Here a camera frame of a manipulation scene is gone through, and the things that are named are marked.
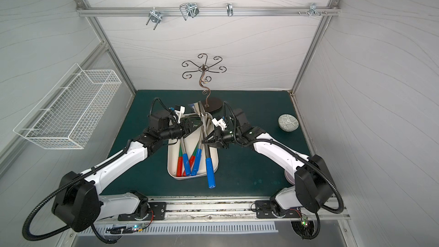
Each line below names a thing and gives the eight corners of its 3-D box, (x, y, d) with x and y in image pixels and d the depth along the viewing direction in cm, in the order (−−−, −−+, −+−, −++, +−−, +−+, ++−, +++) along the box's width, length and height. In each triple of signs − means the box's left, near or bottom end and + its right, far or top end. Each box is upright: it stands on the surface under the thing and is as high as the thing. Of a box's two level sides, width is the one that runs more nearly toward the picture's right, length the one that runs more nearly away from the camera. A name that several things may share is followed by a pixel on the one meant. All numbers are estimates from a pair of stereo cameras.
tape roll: (286, 138, 103) (291, 131, 96) (273, 126, 108) (276, 119, 102) (296, 129, 107) (301, 122, 101) (282, 119, 113) (286, 111, 106)
